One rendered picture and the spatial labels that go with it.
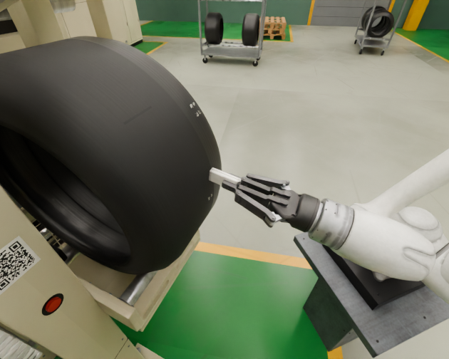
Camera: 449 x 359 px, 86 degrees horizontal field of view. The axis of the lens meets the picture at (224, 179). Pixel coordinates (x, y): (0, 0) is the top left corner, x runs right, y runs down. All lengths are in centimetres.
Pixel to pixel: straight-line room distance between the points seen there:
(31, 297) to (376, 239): 65
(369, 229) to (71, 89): 55
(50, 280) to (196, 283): 125
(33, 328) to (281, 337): 130
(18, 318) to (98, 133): 39
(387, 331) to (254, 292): 86
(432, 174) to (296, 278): 132
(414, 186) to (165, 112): 57
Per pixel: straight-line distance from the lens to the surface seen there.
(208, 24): 590
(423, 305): 126
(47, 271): 62
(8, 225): 53
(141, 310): 82
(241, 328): 167
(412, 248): 53
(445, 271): 101
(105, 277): 98
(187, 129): 51
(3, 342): 68
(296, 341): 170
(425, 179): 69
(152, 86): 52
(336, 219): 49
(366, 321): 112
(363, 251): 51
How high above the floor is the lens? 160
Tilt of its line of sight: 41 degrees down
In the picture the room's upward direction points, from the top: straight up
